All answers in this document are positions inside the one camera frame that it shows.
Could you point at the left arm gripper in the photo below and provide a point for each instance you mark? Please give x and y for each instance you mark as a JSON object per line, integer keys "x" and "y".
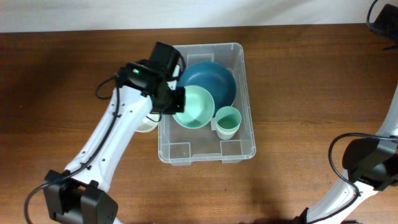
{"x": 180, "y": 104}

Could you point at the white plastic bowl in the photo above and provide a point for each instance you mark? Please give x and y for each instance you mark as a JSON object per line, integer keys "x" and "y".
{"x": 149, "y": 123}

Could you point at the green plastic bowl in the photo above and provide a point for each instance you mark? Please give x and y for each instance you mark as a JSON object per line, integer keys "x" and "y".
{"x": 198, "y": 110}

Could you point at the large blue bowl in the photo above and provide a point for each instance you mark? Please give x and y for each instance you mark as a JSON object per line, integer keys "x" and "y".
{"x": 213, "y": 77}

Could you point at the green plastic cup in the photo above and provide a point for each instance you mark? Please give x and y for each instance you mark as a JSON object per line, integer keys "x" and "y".
{"x": 228, "y": 119}

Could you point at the grey plastic cup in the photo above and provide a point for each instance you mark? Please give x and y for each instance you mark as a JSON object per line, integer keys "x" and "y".
{"x": 226, "y": 134}

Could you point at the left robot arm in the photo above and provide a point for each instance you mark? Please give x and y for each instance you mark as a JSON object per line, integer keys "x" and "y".
{"x": 80, "y": 193}

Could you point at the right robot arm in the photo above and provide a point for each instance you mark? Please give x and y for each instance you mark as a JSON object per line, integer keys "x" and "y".
{"x": 369, "y": 166}

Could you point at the clear plastic storage container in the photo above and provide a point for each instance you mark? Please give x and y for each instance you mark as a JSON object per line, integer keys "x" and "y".
{"x": 181, "y": 146}

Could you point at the white paper label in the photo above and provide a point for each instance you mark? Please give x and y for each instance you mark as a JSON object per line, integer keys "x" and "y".
{"x": 213, "y": 124}

